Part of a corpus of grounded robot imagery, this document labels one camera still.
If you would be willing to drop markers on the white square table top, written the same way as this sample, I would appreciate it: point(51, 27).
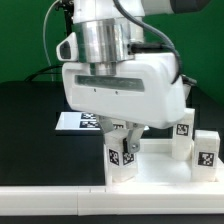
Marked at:
point(156, 165)

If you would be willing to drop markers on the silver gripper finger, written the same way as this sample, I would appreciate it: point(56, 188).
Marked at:
point(132, 142)
point(105, 124)

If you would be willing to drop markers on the black camera stand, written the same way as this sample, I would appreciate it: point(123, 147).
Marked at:
point(68, 8)

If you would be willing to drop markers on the white marker base plate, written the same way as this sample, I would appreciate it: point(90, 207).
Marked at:
point(77, 121)

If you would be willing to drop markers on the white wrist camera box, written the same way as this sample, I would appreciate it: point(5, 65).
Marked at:
point(67, 50)

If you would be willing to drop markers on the white front obstacle wall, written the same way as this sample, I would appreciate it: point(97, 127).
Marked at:
point(138, 200)

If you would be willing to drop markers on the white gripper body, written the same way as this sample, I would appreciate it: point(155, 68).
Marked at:
point(142, 91)

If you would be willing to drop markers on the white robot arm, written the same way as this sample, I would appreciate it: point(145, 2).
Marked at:
point(112, 31)

